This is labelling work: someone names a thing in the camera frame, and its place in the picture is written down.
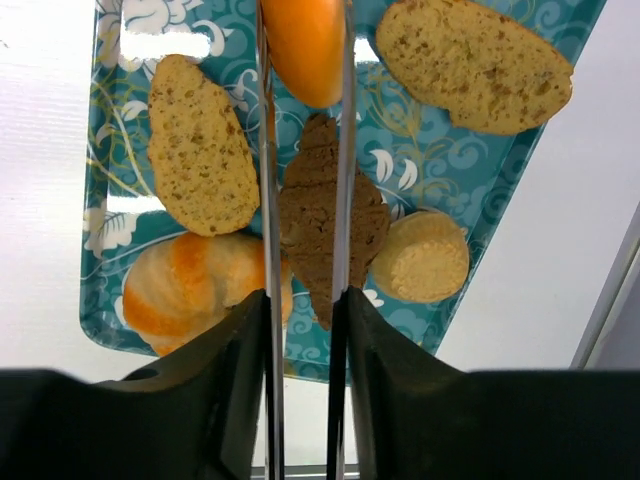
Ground stainless steel tongs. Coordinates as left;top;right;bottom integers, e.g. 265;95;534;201
256;1;356;479

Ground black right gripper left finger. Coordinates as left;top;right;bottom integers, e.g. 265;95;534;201
1;291;265;479

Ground brown chocolate bread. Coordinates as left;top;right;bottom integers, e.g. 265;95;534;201
279;113;390;330

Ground large twisted orange bread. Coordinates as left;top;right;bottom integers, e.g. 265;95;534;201
123;232;265;356

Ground small round tan bun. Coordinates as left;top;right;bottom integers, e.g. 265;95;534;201
370;211;470;303

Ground tan speckled bread slice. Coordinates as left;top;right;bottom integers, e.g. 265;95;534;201
375;1;574;136
147;54;260;237

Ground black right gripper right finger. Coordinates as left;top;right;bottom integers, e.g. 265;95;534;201
346;289;639;479

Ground small round orange bun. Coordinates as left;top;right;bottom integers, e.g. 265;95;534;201
261;0;345;108

